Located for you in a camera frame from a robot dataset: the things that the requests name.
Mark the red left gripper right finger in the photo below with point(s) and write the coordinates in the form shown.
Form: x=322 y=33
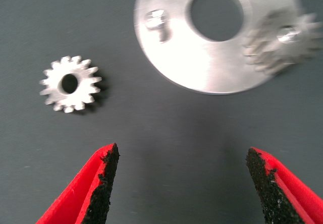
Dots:
x=285 y=196

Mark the round metal carrier plate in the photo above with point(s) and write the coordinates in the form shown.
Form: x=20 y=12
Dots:
x=189 y=65

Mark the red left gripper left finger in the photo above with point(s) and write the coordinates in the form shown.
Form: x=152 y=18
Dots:
x=83 y=191

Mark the dark grey table cloth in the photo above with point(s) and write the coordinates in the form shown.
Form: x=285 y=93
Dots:
x=164 y=133

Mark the small steel planetary gear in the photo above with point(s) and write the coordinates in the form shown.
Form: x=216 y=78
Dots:
x=85 y=82
x=265 y=52

